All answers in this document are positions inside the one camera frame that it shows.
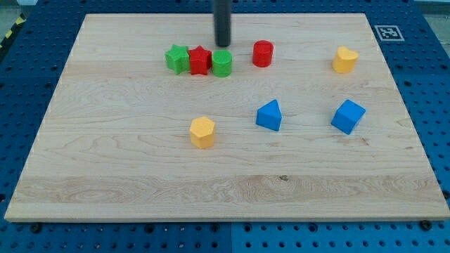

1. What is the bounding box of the red star block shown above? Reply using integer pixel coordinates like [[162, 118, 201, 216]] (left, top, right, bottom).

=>
[[188, 46, 212, 75]]

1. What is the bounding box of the red cylinder block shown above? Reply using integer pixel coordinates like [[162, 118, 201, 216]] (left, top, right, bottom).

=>
[[252, 40, 274, 67]]

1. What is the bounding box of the yellow hexagon block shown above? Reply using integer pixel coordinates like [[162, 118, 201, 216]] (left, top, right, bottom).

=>
[[189, 117, 215, 149]]

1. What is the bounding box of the blue triangle block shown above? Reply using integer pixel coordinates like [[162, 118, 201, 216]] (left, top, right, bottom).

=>
[[255, 100, 282, 131]]

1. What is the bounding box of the green cylinder block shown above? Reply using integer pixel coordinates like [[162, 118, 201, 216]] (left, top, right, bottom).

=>
[[212, 50, 233, 77]]

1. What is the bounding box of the yellow heart block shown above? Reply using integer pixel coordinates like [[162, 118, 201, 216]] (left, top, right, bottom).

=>
[[332, 46, 359, 74]]

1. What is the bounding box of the white fiducial marker tag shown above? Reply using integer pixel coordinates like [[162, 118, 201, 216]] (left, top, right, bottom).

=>
[[375, 25, 404, 41]]

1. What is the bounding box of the light wooden board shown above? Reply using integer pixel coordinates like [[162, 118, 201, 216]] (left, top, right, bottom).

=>
[[5, 13, 449, 223]]

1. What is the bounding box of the blue cube block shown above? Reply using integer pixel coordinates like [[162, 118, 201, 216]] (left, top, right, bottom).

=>
[[331, 100, 366, 135]]

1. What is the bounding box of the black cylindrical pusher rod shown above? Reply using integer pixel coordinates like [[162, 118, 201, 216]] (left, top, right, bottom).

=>
[[212, 0, 231, 47]]

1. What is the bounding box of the green star block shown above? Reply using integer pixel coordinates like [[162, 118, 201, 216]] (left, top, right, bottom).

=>
[[165, 44, 191, 74]]

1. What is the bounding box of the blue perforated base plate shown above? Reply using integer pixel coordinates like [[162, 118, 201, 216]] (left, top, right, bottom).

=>
[[1, 1, 449, 252]]

